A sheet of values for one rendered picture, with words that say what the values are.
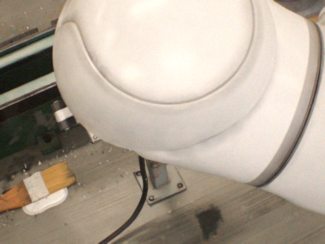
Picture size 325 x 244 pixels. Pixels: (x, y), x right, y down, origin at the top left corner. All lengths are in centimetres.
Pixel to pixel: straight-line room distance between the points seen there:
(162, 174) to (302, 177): 62
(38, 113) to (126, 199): 21
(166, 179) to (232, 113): 69
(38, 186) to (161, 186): 22
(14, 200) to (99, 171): 16
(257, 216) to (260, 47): 69
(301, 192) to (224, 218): 60
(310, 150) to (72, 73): 12
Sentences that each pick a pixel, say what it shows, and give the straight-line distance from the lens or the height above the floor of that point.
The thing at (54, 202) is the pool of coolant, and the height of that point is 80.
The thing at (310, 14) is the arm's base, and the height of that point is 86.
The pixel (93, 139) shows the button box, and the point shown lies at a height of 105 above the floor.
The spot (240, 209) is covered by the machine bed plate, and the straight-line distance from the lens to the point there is 91.
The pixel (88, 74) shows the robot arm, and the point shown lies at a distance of 22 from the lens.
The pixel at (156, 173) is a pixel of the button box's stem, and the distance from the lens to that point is 88.
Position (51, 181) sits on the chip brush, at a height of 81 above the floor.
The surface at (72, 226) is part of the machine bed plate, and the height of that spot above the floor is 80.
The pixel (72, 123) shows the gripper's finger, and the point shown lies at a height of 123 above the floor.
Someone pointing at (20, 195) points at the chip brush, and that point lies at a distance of 98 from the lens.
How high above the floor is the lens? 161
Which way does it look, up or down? 54 degrees down
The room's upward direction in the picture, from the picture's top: 10 degrees counter-clockwise
